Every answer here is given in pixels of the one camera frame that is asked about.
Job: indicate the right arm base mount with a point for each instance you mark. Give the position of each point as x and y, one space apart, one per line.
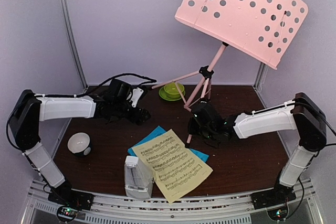
273 203

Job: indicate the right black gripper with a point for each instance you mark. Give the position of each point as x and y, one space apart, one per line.
191 128

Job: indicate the green plastic bowl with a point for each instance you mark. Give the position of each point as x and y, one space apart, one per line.
173 89

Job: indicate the blue sheet music page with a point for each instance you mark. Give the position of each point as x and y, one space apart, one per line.
159 131

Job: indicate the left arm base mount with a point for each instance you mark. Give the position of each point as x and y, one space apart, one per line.
70 208

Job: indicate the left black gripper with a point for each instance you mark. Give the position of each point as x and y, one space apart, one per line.
140 119

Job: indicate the aluminium frame post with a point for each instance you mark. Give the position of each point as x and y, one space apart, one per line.
261 77
72 43

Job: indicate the front aluminium rail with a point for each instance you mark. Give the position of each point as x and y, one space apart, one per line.
229 208

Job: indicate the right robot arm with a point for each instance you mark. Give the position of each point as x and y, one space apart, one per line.
300 114

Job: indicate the yellow sheet music page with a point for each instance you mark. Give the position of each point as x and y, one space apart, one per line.
176 169

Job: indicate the pink music stand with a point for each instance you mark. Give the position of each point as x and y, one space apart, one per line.
262 29

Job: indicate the white and navy bowl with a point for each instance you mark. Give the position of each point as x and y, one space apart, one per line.
79 144

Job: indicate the green plastic saucer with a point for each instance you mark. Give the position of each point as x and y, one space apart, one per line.
164 96

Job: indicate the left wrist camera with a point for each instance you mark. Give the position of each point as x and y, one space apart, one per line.
136 96

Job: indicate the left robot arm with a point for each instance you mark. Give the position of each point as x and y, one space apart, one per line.
118 101

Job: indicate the left aluminium frame post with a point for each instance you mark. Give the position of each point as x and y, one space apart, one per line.
72 43

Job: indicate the right aluminium frame post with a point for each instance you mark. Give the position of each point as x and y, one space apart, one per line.
261 77

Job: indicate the white metronome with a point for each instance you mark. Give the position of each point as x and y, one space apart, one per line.
138 179

